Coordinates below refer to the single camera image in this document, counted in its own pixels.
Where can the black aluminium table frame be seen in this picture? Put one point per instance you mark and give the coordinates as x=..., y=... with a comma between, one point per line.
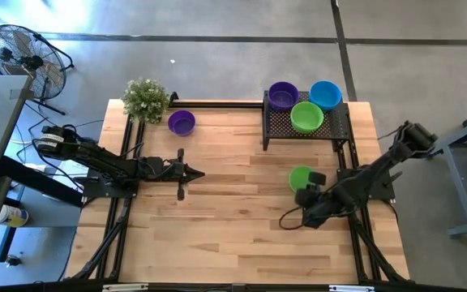
x=209, y=104

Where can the white and yellow can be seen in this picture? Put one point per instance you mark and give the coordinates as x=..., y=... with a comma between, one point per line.
x=12, y=217

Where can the black perforated metal rack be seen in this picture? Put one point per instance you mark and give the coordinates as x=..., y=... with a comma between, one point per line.
x=276, y=125

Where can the blue plastic mini bowl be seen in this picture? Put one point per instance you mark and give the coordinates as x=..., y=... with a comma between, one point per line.
x=325, y=94

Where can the black floor fan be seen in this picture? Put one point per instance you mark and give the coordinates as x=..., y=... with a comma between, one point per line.
x=26, y=61

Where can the small black round floor object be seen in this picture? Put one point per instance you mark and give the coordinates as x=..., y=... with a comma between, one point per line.
x=13, y=260

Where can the small artificial green plant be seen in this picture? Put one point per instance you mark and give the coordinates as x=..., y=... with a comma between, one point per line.
x=146, y=99

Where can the black desk support bar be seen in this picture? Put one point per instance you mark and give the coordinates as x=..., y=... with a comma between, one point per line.
x=35, y=178

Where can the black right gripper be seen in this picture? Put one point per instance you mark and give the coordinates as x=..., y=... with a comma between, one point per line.
x=312, y=203

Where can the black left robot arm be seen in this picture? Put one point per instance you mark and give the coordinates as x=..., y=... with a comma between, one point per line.
x=104, y=158

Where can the white label strip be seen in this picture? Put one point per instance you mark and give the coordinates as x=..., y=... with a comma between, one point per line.
x=351, y=288
x=125, y=287

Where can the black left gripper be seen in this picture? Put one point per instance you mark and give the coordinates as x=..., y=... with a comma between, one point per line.
x=166, y=168

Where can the green plastic mini bowl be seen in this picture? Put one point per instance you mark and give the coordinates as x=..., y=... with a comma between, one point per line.
x=298, y=178
x=306, y=116

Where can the grey metal table stand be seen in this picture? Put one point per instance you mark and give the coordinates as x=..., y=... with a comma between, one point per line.
x=464, y=203

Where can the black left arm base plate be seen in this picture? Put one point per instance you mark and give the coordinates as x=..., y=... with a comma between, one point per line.
x=95, y=190

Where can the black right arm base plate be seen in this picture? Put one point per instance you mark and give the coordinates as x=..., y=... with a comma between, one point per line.
x=383, y=192

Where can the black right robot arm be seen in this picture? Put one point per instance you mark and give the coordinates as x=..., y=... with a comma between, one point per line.
x=375, y=174

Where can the white paper sheet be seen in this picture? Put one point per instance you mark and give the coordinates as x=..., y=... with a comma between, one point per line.
x=69, y=172

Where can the purple plastic mini bowl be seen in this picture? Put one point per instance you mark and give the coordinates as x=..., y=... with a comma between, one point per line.
x=181, y=123
x=283, y=95

